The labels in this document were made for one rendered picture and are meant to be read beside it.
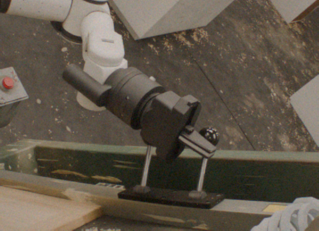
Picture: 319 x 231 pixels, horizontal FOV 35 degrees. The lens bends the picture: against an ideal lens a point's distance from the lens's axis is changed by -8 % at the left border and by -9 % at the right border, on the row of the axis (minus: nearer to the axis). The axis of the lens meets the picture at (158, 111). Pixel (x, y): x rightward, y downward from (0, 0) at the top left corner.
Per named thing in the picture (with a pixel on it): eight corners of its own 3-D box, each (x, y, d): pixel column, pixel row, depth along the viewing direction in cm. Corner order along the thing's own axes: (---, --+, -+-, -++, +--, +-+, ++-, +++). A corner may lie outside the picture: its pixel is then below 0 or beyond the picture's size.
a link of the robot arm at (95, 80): (138, 118, 102) (97, 86, 106) (154, 69, 96) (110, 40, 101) (97, 136, 93) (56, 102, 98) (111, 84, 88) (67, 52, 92)
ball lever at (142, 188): (139, 197, 99) (151, 128, 102) (155, 199, 96) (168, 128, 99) (126, 194, 96) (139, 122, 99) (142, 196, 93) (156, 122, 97)
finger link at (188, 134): (207, 156, 86) (178, 135, 89) (217, 151, 89) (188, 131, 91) (211, 148, 86) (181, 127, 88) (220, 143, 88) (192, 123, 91)
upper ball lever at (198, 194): (193, 203, 91) (206, 129, 94) (211, 205, 89) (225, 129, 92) (180, 200, 88) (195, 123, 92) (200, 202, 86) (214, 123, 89)
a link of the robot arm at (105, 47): (114, 100, 98) (109, 63, 109) (126, 58, 94) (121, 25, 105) (80, 95, 97) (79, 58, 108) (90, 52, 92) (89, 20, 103)
